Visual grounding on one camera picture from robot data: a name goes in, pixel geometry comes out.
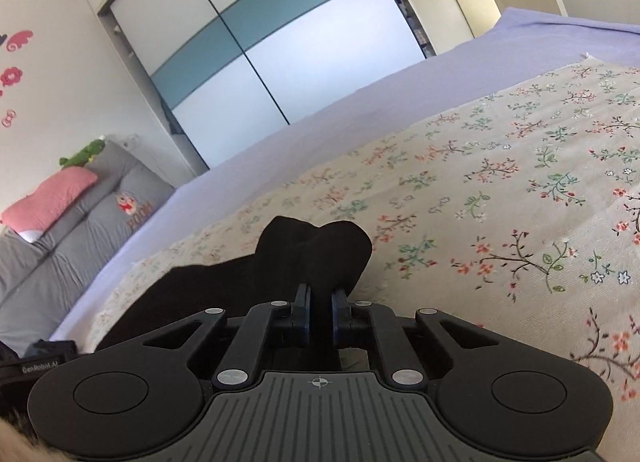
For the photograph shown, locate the black pants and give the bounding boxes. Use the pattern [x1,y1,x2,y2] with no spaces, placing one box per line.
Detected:
[96,216,372,350]

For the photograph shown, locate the grey padded headboard cushion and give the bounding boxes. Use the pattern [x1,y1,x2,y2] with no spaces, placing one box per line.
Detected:
[1,142,174,356]

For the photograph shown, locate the pink pillow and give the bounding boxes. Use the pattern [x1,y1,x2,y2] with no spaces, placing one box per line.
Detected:
[1,166,98,243]

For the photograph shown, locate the floral bed cover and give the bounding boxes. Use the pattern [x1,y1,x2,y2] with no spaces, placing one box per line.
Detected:
[84,60,640,403]

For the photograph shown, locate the green plush toy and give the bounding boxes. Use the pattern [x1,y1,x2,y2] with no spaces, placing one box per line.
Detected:
[58,139,105,169]

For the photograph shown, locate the white and teal wardrobe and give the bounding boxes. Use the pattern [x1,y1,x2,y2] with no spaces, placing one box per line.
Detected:
[107,0,433,168]

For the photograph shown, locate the red wall sticker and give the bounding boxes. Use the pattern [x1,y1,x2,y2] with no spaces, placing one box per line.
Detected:
[1,29,34,129]

